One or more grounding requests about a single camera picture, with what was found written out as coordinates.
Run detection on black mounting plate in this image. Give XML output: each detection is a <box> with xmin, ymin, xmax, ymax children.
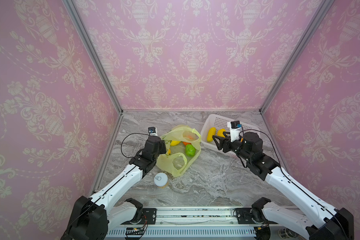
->
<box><xmin>123</xmin><ymin>208</ymin><xmax>157</xmax><ymax>225</ymax></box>
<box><xmin>233</xmin><ymin>208</ymin><xmax>276</xmax><ymax>225</ymax></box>

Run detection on metal can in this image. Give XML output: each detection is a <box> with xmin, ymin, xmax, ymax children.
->
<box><xmin>278</xmin><ymin>228</ymin><xmax>299</xmax><ymax>240</ymax></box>

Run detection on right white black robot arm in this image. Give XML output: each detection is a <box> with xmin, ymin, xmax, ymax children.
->
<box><xmin>213</xmin><ymin>132</ymin><xmax>355</xmax><ymax>240</ymax></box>

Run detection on yellow-green plastic bag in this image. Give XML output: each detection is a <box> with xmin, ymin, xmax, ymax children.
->
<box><xmin>156</xmin><ymin>125</ymin><xmax>202</xmax><ymax>178</ymax></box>

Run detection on yellow lemon fruit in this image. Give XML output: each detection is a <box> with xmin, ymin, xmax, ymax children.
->
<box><xmin>217</xmin><ymin>129</ymin><xmax>226</xmax><ymax>138</ymax></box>

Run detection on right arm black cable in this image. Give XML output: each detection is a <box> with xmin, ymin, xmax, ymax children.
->
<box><xmin>241</xmin><ymin>128</ymin><xmax>349</xmax><ymax>240</ymax></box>

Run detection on small circuit board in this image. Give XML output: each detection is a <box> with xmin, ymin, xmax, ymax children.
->
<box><xmin>125</xmin><ymin>227</ymin><xmax>146</xmax><ymax>238</ymax></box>

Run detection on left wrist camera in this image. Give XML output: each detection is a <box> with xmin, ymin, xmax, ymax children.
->
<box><xmin>148</xmin><ymin>127</ymin><xmax>158</xmax><ymax>136</ymax></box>

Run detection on yellow banana fruit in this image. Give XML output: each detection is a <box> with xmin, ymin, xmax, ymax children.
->
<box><xmin>207</xmin><ymin>127</ymin><xmax>217</xmax><ymax>142</ymax></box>

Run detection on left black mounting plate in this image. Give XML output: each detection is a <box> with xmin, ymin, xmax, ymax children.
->
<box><xmin>123</xmin><ymin>208</ymin><xmax>157</xmax><ymax>225</ymax></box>

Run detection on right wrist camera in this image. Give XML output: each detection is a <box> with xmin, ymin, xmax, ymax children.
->
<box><xmin>228</xmin><ymin>121</ymin><xmax>242</xmax><ymax>142</ymax></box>

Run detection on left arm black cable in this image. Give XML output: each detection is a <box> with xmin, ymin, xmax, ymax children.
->
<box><xmin>120</xmin><ymin>132</ymin><xmax>151</xmax><ymax>159</ymax></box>

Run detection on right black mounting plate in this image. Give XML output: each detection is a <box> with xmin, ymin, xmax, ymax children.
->
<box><xmin>233</xmin><ymin>208</ymin><xmax>276</xmax><ymax>225</ymax></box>

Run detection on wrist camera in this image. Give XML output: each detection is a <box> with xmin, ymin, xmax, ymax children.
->
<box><xmin>148</xmin><ymin>127</ymin><xmax>158</xmax><ymax>136</ymax></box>
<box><xmin>228</xmin><ymin>121</ymin><xmax>242</xmax><ymax>142</ymax></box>

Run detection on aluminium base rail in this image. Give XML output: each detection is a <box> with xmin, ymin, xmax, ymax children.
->
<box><xmin>106</xmin><ymin>207</ymin><xmax>302</xmax><ymax>240</ymax></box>

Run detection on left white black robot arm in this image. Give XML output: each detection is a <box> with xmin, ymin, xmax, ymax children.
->
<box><xmin>62</xmin><ymin>136</ymin><xmax>167</xmax><ymax>240</ymax></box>

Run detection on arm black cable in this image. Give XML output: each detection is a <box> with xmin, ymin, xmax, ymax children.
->
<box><xmin>120</xmin><ymin>132</ymin><xmax>151</xmax><ymax>159</ymax></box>
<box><xmin>241</xmin><ymin>128</ymin><xmax>349</xmax><ymax>240</ymax></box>

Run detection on yellow mango fruit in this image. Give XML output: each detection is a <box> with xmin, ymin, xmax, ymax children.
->
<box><xmin>170</xmin><ymin>141</ymin><xmax>181</xmax><ymax>146</ymax></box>

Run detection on green fruit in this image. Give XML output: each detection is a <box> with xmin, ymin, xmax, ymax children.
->
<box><xmin>185</xmin><ymin>144</ymin><xmax>196</xmax><ymax>157</ymax></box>

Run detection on white plastic basket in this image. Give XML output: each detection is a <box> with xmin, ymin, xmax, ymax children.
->
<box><xmin>200</xmin><ymin>113</ymin><xmax>261</xmax><ymax>158</ymax></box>

